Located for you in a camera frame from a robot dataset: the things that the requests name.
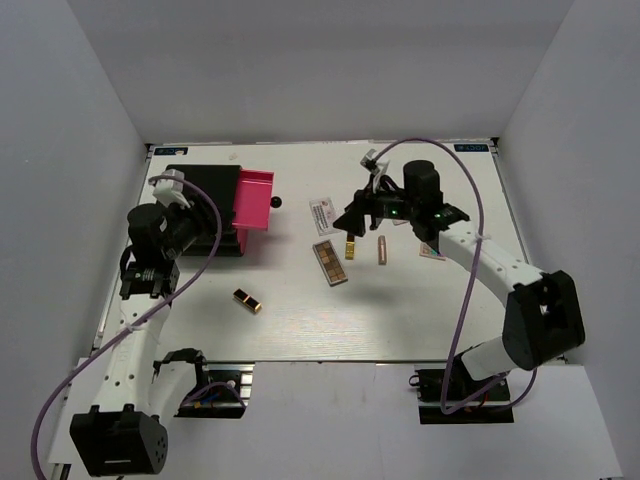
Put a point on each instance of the rose gold lipstick tube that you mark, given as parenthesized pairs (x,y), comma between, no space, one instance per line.
(382,250)

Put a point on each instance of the blue label corner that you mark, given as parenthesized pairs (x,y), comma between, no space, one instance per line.
(471,147)
(170,151)

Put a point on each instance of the brown eyeshadow palette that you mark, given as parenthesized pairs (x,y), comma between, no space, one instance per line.
(329,262)

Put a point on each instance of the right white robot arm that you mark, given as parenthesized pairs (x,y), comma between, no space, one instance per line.
(543,318)

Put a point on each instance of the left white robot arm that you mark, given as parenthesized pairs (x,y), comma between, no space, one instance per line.
(125,431)

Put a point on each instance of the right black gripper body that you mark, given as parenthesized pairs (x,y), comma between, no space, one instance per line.
(392,205)

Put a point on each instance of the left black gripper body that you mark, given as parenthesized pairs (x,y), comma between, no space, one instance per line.
(188,226)

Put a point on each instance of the clear labelled makeup case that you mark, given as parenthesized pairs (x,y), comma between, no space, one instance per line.
(324,215)

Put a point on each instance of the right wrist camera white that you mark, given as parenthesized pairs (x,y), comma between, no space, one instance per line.
(377,168)

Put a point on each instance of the blue label right corner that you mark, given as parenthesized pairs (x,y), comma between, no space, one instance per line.
(471,147)

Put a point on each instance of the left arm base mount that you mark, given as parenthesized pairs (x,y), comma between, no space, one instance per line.
(212,395)

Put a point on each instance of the colourful square eyeshadow palette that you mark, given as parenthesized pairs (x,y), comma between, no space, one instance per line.
(427,252)

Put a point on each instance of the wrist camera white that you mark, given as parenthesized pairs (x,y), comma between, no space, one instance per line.
(377,168)
(170,191)

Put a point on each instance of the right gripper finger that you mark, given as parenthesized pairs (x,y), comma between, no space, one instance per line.
(353,223)
(364,201)

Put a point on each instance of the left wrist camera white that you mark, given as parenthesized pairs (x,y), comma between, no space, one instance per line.
(170,191)

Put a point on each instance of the black pink drawer organizer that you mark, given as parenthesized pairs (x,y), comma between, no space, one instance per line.
(244,198)

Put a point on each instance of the blue label left corner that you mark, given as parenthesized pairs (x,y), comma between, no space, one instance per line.
(170,151)

